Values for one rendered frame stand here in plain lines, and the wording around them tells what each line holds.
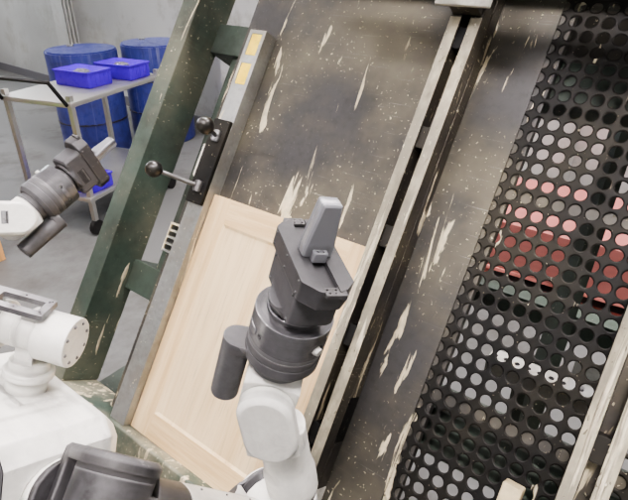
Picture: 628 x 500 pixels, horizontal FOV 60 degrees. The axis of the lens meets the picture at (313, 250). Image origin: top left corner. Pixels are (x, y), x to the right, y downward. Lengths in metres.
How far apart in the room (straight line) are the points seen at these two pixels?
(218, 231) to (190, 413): 0.40
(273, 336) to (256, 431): 0.13
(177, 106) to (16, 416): 0.92
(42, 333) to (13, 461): 0.15
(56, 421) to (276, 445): 0.28
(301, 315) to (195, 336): 0.73
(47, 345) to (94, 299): 0.72
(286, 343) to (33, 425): 0.34
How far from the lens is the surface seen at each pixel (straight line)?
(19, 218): 1.16
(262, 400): 0.62
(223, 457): 1.21
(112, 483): 0.66
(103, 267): 1.46
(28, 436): 0.74
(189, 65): 1.49
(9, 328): 0.79
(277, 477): 0.77
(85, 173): 1.23
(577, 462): 0.88
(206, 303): 1.24
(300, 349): 0.58
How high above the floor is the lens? 1.85
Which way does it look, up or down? 29 degrees down
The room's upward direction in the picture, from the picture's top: straight up
